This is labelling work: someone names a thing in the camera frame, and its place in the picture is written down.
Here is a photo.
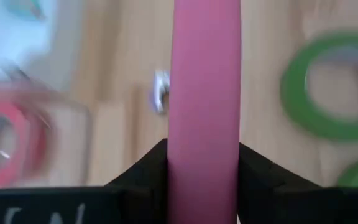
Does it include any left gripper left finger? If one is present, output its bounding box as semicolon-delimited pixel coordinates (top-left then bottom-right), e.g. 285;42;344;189
0;138;169;224

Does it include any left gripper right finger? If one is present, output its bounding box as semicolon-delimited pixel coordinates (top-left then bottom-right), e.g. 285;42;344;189
237;142;358;224

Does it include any red tape roll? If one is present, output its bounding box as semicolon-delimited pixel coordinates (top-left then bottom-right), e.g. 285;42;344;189
0;100;54;190

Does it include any large green tape roll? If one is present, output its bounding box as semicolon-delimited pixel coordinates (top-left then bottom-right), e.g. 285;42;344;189
279;30;358;143

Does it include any pink stapler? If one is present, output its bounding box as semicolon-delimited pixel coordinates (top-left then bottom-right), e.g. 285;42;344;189
167;0;242;224

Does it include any silver staple remover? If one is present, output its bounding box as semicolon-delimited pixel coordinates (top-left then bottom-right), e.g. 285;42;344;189
150;70;170;115

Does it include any clear plastic bin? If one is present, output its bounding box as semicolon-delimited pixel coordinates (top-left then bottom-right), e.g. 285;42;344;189
0;79;92;189

